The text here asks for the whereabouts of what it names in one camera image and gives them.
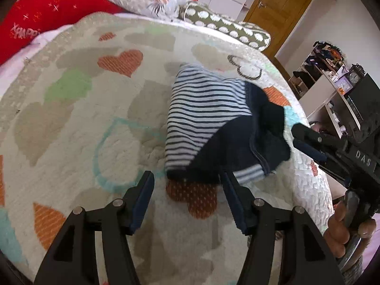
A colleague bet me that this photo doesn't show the wooden door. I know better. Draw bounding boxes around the wooden door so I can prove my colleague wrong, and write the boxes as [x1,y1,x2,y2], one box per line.
[243,0,317,59]

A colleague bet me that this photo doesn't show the person's right hand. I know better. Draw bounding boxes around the person's right hand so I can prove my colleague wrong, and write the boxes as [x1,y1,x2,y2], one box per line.
[323,201,377,262]

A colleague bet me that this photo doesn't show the navy striped children's pants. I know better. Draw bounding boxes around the navy striped children's pants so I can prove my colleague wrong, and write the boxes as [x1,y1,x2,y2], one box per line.
[165,64,290,184]

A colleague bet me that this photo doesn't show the pink white bedsheet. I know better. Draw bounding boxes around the pink white bedsheet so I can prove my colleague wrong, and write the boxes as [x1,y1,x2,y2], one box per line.
[0,24,72,99]

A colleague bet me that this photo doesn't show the heart patterned quilt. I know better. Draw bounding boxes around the heart patterned quilt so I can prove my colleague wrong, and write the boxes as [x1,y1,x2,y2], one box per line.
[0,11,335,285]

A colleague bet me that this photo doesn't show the white shelf unit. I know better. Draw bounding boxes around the white shelf unit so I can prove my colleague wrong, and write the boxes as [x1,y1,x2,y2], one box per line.
[288,48,361,138]

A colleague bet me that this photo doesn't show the small desk clock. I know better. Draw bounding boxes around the small desk clock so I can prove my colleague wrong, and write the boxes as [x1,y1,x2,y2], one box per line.
[347,64,366,86]

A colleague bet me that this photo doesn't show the red plush pillow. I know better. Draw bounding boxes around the red plush pillow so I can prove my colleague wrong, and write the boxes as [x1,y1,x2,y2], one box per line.
[1,0,123,64]

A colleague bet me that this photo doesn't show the olive hedgehog bolster pillow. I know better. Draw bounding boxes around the olive hedgehog bolster pillow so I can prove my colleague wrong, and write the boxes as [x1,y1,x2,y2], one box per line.
[179,1,271,52]

